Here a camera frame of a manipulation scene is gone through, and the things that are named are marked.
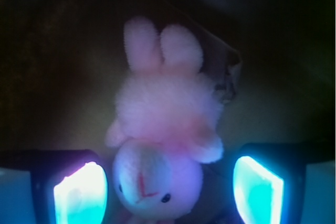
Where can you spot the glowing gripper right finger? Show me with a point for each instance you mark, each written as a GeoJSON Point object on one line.
{"type": "Point", "coordinates": [285, 183]}

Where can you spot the brown paper bag liner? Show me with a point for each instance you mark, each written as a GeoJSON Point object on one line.
{"type": "Point", "coordinates": [62, 61]}

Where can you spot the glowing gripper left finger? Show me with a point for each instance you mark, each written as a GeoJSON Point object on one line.
{"type": "Point", "coordinates": [52, 186]}

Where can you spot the pink plush bunny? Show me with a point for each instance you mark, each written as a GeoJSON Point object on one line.
{"type": "Point", "coordinates": [165, 124]}

